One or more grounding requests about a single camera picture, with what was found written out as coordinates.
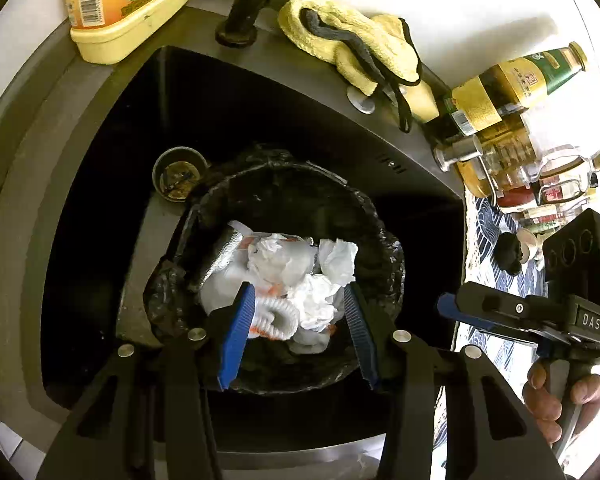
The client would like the white tissue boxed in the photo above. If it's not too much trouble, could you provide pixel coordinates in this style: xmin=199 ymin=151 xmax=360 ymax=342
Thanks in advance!
xmin=287 ymin=274 xmax=341 ymax=332

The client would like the white paper cup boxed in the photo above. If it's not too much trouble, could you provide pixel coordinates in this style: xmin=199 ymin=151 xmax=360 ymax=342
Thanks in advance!
xmin=199 ymin=263 xmax=250 ymax=314

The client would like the green yellow label bottle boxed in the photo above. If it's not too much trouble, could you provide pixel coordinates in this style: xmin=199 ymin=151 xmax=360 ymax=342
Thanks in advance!
xmin=427 ymin=41 xmax=588 ymax=142

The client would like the dark kitchen sink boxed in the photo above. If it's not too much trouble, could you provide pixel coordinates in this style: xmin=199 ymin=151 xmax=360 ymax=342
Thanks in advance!
xmin=0 ymin=0 xmax=465 ymax=477

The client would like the sink drain strainer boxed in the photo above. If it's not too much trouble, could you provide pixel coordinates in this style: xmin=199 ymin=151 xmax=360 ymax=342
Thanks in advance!
xmin=151 ymin=146 xmax=209 ymax=204

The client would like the black cloth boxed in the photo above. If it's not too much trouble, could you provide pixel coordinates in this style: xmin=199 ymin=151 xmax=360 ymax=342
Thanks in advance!
xmin=492 ymin=232 xmax=522 ymax=276

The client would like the black curved faucet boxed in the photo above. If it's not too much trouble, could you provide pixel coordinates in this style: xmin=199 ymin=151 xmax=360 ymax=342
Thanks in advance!
xmin=215 ymin=0 xmax=268 ymax=48

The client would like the beige paper cup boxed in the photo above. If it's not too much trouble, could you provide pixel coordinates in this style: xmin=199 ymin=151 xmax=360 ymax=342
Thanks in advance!
xmin=516 ymin=228 xmax=540 ymax=263

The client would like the silver foil bag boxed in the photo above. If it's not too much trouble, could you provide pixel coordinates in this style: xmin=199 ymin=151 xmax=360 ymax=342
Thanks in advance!
xmin=188 ymin=226 xmax=244 ymax=292

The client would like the blue patterned tablecloth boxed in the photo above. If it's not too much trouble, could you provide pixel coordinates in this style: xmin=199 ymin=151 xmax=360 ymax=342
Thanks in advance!
xmin=429 ymin=194 xmax=552 ymax=466

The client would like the large cooking oil jug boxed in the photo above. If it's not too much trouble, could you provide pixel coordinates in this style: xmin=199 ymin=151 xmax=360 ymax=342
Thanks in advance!
xmin=457 ymin=115 xmax=600 ymax=207

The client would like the yellow cleaning cloth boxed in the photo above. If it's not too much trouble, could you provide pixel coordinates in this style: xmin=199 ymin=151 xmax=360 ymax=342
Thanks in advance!
xmin=278 ymin=0 xmax=422 ymax=132

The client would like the black trash bin with bag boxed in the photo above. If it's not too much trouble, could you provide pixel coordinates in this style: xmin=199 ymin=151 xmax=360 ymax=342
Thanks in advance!
xmin=144 ymin=151 xmax=405 ymax=396

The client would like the person's right hand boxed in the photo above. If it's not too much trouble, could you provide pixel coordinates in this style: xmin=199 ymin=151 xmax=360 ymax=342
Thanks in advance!
xmin=521 ymin=360 xmax=600 ymax=449

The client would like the yellow sponge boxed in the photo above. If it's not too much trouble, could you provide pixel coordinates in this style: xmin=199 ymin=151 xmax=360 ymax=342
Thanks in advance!
xmin=401 ymin=80 xmax=440 ymax=124

